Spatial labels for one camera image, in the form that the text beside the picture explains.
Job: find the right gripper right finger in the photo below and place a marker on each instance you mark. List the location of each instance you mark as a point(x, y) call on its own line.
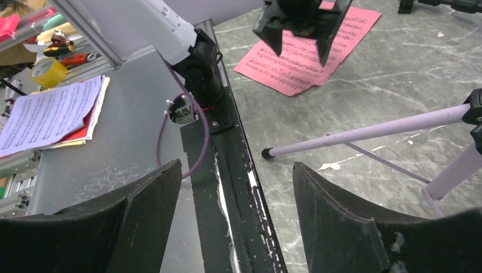
point(343, 232)

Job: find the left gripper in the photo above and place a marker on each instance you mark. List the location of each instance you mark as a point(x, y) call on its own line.
point(304, 19)

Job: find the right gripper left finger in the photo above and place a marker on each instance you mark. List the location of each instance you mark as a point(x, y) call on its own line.
point(123, 230)

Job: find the pink sheet music page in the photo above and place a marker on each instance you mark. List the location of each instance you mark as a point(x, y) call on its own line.
point(298, 68)

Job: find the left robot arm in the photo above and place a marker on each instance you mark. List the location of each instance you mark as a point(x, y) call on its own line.
point(192, 54)

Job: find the stack of sheet music papers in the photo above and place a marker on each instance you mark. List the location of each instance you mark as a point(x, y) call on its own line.
point(41, 119)

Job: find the black microphone desk stand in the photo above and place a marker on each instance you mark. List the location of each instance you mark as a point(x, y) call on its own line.
point(464, 6)

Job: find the yellow tape roll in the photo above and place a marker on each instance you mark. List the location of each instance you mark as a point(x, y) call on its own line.
point(48, 72)

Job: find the orange handled tool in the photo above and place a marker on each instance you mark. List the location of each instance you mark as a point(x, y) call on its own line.
point(79, 59)

